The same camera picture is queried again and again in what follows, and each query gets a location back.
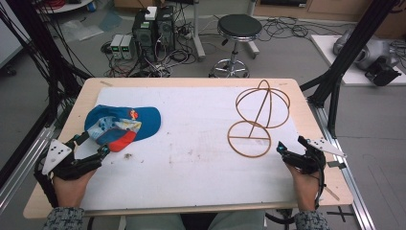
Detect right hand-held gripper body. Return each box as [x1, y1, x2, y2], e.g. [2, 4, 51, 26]
[281, 137, 348, 175]

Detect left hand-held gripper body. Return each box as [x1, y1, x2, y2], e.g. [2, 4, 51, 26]
[34, 138, 104, 180]

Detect blue patterned cap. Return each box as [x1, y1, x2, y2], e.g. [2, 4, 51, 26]
[83, 103, 163, 153]

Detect person's left hand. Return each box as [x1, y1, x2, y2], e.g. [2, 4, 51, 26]
[52, 169, 97, 209]

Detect person's right hand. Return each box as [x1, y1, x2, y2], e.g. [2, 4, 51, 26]
[284, 163, 321, 212]

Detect grey metal clamp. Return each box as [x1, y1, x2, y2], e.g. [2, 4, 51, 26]
[326, 160, 348, 170]

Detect person's legs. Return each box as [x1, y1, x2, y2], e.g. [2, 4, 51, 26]
[124, 210, 266, 230]

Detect white table mat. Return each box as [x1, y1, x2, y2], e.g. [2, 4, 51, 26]
[79, 86, 308, 211]

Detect white floor board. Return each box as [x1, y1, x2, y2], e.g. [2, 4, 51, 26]
[310, 34, 406, 87]

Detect grey power supply unit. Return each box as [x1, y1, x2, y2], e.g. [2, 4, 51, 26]
[109, 34, 124, 60]
[121, 34, 137, 60]

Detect black device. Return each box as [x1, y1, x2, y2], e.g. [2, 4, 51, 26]
[364, 61, 403, 87]

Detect clear plastic sheet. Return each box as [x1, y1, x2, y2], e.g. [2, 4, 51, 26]
[59, 18, 105, 43]

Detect grey robot shell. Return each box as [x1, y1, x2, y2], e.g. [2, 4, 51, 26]
[332, 29, 400, 72]

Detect black computer tower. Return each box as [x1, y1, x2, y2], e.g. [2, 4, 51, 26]
[155, 6, 176, 53]
[131, 11, 158, 62]

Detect black round stool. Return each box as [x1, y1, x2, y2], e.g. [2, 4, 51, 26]
[208, 13, 263, 79]

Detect round white table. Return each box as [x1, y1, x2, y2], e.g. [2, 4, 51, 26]
[35, 0, 94, 14]

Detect grey table leg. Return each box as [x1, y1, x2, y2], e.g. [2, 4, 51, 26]
[191, 0, 207, 62]

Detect white box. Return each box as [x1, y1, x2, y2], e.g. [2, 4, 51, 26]
[144, 6, 158, 21]

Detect left hand-held gripper cable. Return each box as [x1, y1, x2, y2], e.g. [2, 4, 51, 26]
[34, 171, 60, 209]

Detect hand-held gripper cable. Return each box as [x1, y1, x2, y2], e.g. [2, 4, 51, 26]
[34, 171, 60, 209]
[313, 169, 327, 211]

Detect right hand-held gripper cable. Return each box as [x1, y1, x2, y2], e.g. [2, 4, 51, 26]
[313, 169, 327, 211]

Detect copper wire hat stand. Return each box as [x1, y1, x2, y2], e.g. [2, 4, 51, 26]
[226, 79, 292, 159]

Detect aluminium rail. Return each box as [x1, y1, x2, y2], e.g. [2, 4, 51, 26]
[0, 126, 56, 214]
[307, 97, 377, 230]

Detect black metal frame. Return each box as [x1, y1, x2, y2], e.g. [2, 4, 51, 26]
[299, 0, 401, 139]
[0, 0, 94, 190]

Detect tangle of floor cables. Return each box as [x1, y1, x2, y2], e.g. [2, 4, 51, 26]
[100, 18, 199, 79]

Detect black loose floor cables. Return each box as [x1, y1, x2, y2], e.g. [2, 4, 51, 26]
[258, 16, 350, 43]

